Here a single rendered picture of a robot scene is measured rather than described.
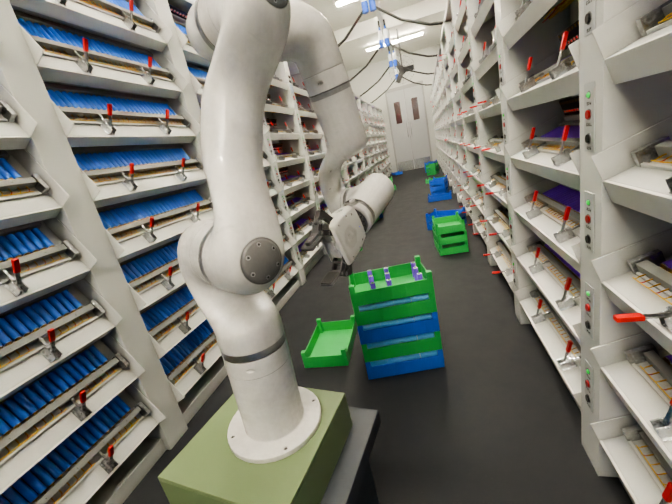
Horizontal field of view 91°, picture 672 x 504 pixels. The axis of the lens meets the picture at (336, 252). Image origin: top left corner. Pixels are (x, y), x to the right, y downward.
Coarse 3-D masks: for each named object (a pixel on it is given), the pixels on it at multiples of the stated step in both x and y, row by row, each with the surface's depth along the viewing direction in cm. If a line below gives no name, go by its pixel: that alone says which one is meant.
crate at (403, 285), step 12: (408, 264) 138; (420, 264) 135; (360, 276) 139; (384, 276) 139; (396, 276) 139; (408, 276) 137; (360, 288) 136; (384, 288) 120; (396, 288) 120; (408, 288) 120; (420, 288) 120; (432, 288) 120; (360, 300) 121; (372, 300) 121; (384, 300) 121
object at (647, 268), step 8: (640, 264) 60; (648, 264) 59; (640, 272) 61; (648, 272) 58; (656, 272) 57; (664, 272) 56; (648, 280) 58; (656, 280) 57; (664, 280) 54; (648, 288) 57
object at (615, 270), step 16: (656, 240) 61; (608, 256) 64; (624, 256) 63; (640, 256) 62; (656, 256) 60; (608, 272) 65; (624, 272) 64; (608, 288) 63; (624, 288) 61; (640, 288) 59; (624, 304) 59; (640, 304) 56; (656, 304) 54; (656, 320) 51; (656, 336) 52
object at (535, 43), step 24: (504, 0) 110; (528, 0) 109; (552, 24) 109; (504, 48) 114; (528, 48) 113; (552, 48) 111; (504, 72) 117; (504, 96) 121; (528, 120) 119; (504, 144) 131
